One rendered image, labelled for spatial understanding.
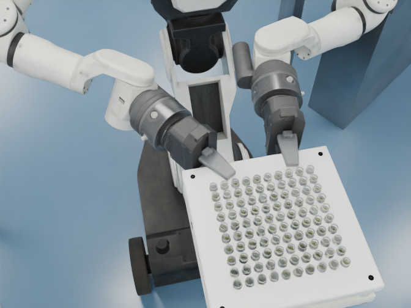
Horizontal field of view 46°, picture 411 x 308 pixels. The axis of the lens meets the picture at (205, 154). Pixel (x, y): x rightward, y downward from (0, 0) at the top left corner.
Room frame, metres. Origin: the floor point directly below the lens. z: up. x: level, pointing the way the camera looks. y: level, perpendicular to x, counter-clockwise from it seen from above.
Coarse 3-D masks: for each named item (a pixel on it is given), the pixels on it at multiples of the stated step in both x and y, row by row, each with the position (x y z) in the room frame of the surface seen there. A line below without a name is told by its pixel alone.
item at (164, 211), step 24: (144, 144) 1.09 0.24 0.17; (144, 168) 0.98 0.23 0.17; (168, 168) 0.98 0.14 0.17; (144, 192) 0.88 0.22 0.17; (168, 192) 0.88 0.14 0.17; (144, 216) 0.78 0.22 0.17; (168, 216) 0.78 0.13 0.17; (168, 240) 0.67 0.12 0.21; (192, 240) 0.68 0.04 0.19; (168, 264) 0.59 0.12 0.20; (192, 264) 0.59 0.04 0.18
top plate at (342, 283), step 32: (256, 160) 0.43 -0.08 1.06; (320, 160) 0.43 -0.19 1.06; (192, 192) 0.37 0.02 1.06; (256, 192) 0.37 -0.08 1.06; (320, 192) 0.37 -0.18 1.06; (192, 224) 0.32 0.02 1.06; (320, 224) 0.32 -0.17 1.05; (352, 224) 0.32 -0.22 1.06; (224, 256) 0.27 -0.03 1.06; (288, 256) 0.27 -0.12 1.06; (352, 256) 0.27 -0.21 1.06; (224, 288) 0.22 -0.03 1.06; (256, 288) 0.22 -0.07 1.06; (288, 288) 0.22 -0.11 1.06; (320, 288) 0.22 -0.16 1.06; (352, 288) 0.22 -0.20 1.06
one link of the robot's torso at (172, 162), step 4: (168, 152) 0.96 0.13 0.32; (168, 156) 0.98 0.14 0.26; (172, 160) 0.92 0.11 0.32; (172, 164) 0.90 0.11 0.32; (172, 168) 0.89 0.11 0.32; (172, 172) 0.87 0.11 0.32; (176, 172) 0.86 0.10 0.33; (172, 176) 0.88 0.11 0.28; (176, 176) 0.85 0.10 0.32; (176, 180) 0.85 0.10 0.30; (176, 184) 0.84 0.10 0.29
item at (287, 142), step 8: (280, 136) 0.47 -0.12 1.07; (288, 136) 0.47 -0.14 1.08; (296, 136) 0.47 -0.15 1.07; (280, 144) 0.46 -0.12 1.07; (288, 144) 0.46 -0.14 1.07; (296, 144) 0.46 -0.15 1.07; (288, 152) 0.44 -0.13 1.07; (296, 152) 0.44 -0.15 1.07; (288, 160) 0.42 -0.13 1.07; (296, 160) 0.42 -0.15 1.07
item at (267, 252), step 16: (304, 176) 0.39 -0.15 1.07; (224, 192) 0.37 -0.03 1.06; (240, 192) 0.37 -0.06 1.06; (272, 192) 0.37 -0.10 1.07; (288, 192) 0.37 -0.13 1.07; (304, 192) 0.37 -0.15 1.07; (240, 208) 0.34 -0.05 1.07; (256, 208) 0.34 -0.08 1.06; (288, 208) 0.34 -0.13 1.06; (304, 208) 0.34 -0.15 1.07; (256, 224) 0.31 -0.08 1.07; (272, 224) 0.31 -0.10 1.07; (288, 224) 0.31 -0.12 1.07; (304, 224) 0.31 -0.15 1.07; (272, 240) 0.29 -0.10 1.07; (288, 240) 0.29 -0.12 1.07; (240, 256) 0.27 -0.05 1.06; (256, 256) 0.27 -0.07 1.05; (304, 256) 0.27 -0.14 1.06; (320, 256) 0.27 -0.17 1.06; (256, 272) 0.24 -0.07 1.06
